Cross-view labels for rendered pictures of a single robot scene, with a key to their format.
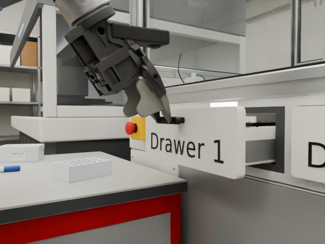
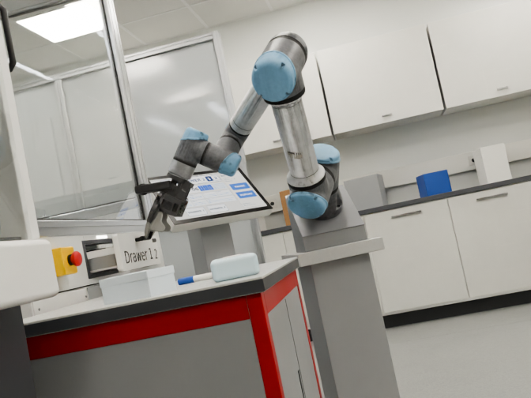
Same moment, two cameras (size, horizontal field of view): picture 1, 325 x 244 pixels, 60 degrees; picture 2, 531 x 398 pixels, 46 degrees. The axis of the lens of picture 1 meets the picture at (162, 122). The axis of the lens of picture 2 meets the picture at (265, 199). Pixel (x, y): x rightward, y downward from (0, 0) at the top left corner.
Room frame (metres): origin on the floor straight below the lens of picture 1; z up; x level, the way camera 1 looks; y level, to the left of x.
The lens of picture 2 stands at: (1.77, 1.53, 0.82)
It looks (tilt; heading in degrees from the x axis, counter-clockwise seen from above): 4 degrees up; 220
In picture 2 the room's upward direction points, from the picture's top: 12 degrees counter-clockwise
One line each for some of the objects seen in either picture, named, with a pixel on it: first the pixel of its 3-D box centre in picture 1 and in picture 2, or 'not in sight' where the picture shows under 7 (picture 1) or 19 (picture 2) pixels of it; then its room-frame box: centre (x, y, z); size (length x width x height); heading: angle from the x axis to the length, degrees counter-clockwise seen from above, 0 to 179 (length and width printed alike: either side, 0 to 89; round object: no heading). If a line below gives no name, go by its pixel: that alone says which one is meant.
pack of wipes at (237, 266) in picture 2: not in sight; (234, 266); (0.81, 0.62, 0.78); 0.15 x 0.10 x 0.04; 45
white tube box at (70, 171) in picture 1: (81, 168); not in sight; (0.71, 0.20, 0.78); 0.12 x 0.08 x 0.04; 140
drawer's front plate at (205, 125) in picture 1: (184, 136); (135, 250); (0.54, -0.04, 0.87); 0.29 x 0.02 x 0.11; 31
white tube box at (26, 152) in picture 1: (22, 152); (138, 284); (0.96, 0.48, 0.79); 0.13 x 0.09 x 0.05; 102
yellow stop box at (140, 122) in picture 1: (140, 128); (62, 261); (0.86, 0.07, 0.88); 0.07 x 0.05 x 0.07; 31
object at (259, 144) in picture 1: (258, 137); (73, 266); (0.65, -0.22, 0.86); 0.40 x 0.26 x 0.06; 121
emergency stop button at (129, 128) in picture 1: (131, 128); (74, 259); (0.85, 0.09, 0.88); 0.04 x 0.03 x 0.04; 31
